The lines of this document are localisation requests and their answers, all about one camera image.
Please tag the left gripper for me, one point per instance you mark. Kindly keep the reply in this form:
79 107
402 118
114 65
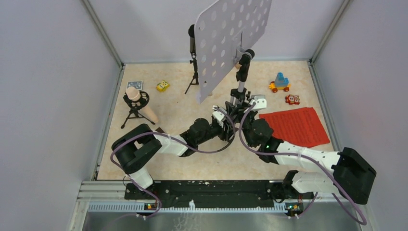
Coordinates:
229 132

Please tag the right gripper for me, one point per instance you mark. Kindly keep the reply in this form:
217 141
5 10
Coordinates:
240 110

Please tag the small black tripod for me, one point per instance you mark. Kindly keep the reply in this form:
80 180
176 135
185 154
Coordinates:
194 80

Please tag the red sheet music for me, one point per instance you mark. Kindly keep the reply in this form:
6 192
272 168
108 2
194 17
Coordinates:
300 126

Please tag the silver music stand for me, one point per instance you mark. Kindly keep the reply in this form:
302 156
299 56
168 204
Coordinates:
223 32

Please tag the toy microphone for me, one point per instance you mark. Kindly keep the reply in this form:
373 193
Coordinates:
138 103

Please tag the black microphone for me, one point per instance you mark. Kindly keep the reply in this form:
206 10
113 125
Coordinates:
192 39

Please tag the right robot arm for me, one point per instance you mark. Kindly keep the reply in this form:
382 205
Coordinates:
345 172

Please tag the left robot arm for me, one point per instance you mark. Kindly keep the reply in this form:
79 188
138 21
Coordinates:
135 149

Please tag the yellow toy car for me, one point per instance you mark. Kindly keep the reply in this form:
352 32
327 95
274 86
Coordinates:
280 83

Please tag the red owl toy block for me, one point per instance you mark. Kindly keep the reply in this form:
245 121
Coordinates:
292 99

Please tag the dark brown block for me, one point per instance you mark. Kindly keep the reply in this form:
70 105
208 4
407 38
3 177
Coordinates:
160 130

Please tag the yellow toy block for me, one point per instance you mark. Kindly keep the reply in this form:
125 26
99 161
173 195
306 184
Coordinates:
162 86

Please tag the blue playing card box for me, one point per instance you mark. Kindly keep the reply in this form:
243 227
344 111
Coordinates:
136 84

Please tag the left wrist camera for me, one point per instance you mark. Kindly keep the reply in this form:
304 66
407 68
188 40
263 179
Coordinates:
219 114

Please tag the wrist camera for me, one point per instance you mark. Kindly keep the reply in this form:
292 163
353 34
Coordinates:
258 102
219 114

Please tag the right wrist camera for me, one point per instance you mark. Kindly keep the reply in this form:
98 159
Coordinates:
258 102

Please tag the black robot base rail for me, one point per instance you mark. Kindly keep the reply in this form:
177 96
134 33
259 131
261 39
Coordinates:
217 193

